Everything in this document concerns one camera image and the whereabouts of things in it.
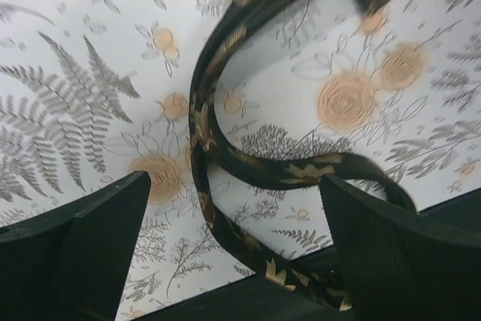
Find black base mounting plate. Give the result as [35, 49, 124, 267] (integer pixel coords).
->
[139, 189, 480, 321]

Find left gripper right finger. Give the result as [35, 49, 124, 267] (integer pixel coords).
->
[319, 175, 480, 320]

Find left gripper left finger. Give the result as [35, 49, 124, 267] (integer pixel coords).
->
[1, 171, 151, 320]

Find floral patterned table mat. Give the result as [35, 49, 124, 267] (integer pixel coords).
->
[1, 0, 480, 320]

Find black gold floral tie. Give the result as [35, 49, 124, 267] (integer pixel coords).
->
[189, 0, 414, 312]

